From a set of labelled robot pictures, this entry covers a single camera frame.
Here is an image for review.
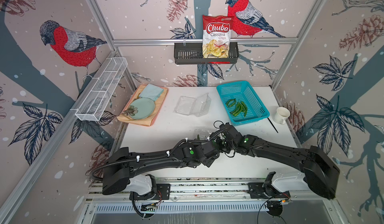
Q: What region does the Chuba cassava chips bag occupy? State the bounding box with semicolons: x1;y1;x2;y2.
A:
202;15;233;58

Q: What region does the black wire shelf basket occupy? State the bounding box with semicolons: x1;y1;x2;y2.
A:
173;42;240;65

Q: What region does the teal plastic basket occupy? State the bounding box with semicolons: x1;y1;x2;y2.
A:
217;81;270;126

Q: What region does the white ceramic mug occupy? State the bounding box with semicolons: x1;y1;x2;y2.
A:
273;107;291;125

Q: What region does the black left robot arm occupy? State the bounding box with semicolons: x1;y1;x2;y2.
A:
102;140;221;195

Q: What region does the black left arm base bracket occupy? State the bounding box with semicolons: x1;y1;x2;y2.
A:
127;175;171;201

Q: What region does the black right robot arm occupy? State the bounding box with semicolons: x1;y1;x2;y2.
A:
209;123;340;200

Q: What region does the pale green round plate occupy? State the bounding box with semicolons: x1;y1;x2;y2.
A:
127;98;156;120

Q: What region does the white wire wall shelf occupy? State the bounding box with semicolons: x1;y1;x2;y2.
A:
75;57;128;122

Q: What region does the clear clamshell container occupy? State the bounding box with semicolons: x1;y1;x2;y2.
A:
174;93;211;117
194;129;213;141

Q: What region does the green pepper bunch container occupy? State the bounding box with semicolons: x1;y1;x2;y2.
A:
226;99;248;117

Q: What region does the aluminium front rail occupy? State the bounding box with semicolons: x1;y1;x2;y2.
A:
85;178;326;203

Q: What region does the light teal folded cloth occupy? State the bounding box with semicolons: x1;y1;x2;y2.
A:
139;84;164;102

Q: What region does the black right arm base bracket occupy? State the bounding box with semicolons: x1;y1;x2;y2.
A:
247;172;291;200

